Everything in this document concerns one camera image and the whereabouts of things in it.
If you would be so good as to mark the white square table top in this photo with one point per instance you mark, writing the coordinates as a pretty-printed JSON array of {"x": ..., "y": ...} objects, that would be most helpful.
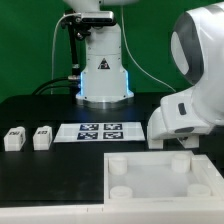
[{"x": 160, "y": 176}]

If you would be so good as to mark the white AprilTag base sheet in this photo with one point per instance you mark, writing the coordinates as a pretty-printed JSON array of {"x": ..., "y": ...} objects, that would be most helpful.
[{"x": 100, "y": 132}]

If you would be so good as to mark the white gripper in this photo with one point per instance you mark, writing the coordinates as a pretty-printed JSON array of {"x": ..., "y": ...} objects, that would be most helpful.
[{"x": 158, "y": 131}]

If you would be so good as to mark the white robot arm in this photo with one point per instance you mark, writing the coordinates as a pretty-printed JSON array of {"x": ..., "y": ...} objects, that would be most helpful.
[{"x": 197, "y": 47}]

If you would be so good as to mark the black mounted camera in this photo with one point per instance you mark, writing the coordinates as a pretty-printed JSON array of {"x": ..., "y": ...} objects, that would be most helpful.
[{"x": 82, "y": 22}]

